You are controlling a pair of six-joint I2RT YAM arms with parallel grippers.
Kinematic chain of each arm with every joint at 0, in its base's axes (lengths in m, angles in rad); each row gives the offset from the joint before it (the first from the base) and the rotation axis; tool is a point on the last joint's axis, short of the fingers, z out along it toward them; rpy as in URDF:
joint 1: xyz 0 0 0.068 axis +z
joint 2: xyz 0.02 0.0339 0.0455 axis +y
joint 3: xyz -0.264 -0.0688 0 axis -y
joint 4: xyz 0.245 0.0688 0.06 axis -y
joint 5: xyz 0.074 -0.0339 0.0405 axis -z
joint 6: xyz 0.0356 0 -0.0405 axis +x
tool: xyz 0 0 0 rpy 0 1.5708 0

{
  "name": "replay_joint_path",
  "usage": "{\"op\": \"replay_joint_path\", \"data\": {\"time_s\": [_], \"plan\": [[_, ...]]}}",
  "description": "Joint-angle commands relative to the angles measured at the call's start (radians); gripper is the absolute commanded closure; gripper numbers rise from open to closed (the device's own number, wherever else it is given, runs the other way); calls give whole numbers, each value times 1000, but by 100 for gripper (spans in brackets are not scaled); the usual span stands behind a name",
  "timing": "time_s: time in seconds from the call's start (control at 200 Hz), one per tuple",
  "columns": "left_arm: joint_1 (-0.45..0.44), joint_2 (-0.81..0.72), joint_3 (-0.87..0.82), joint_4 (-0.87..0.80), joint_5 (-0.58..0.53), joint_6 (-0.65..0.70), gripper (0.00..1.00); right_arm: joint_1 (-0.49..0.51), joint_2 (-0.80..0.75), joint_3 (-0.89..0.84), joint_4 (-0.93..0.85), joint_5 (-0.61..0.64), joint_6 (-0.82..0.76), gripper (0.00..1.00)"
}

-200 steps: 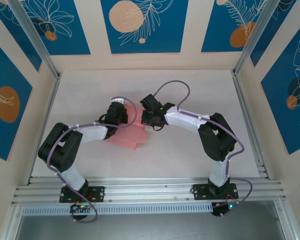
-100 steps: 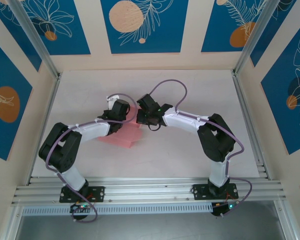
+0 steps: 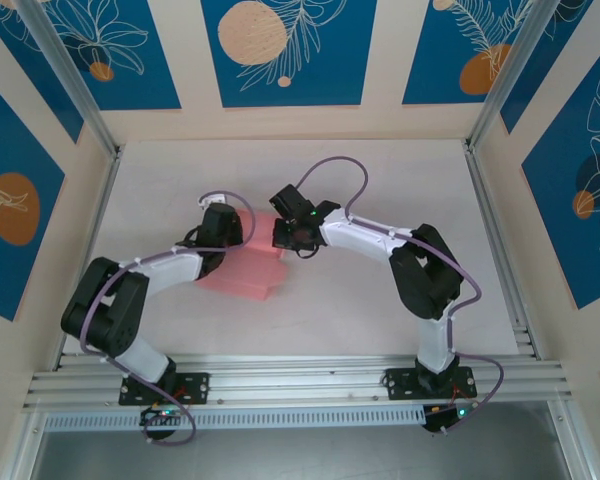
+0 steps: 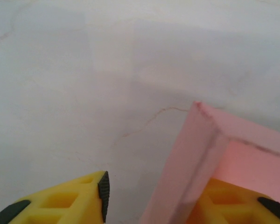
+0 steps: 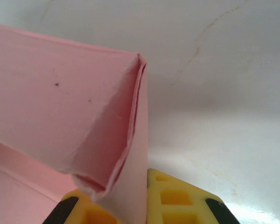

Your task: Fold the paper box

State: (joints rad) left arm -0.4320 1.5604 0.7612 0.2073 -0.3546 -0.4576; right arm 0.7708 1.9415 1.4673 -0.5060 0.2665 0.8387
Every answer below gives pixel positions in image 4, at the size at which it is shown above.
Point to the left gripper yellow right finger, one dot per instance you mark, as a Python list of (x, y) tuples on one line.
[(228, 205)]

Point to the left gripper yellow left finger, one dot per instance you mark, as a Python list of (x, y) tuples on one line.
[(60, 203)]

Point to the pink paper box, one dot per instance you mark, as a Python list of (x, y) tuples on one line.
[(193, 151)]

